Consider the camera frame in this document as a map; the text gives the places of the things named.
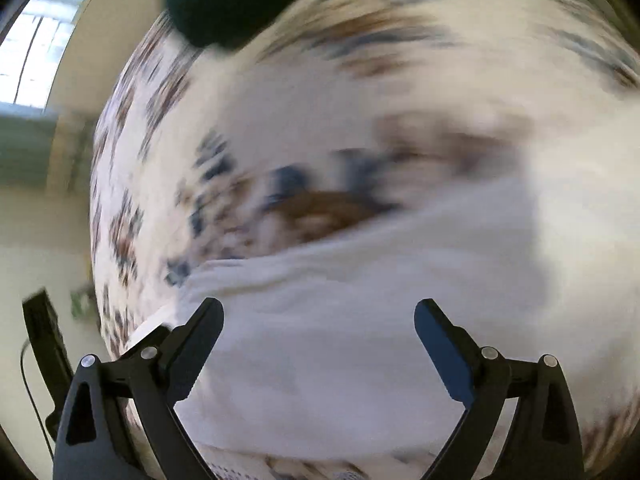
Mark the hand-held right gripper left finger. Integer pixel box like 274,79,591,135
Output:
53,297,225,480

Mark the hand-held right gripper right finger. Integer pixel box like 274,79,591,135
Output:
414,298,586,480

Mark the white towel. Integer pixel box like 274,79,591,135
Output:
127,170,566,463

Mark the floral printed bedsheet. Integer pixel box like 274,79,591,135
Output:
89,0,640,480

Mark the dark green cloth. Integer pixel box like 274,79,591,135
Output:
164,0,361,52

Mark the window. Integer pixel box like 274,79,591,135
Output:
0,0,116,111

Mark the black device with cable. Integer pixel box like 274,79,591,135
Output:
20,287,76,456

